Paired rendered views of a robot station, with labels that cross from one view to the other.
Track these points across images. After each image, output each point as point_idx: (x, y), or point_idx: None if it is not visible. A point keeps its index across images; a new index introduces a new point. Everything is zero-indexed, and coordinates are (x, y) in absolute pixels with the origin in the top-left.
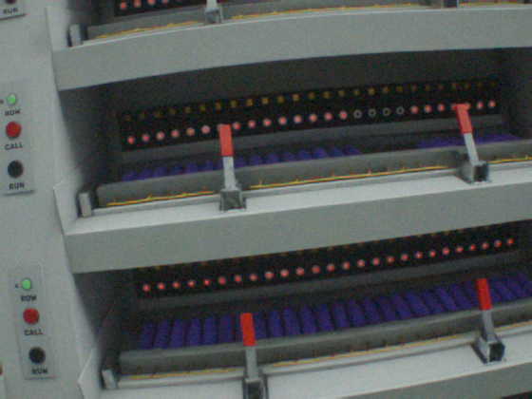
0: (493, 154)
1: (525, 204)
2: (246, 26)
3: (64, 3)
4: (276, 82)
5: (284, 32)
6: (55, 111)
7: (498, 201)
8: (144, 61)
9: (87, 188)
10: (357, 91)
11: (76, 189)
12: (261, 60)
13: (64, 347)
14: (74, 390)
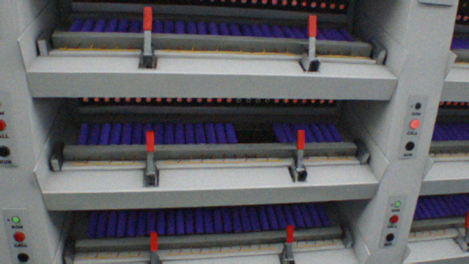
0: (316, 152)
1: (325, 194)
2: (170, 75)
3: (31, 16)
4: None
5: (195, 82)
6: (31, 114)
7: (308, 193)
8: (97, 88)
9: (56, 152)
10: None
11: (48, 153)
12: (177, 96)
13: (41, 253)
14: None
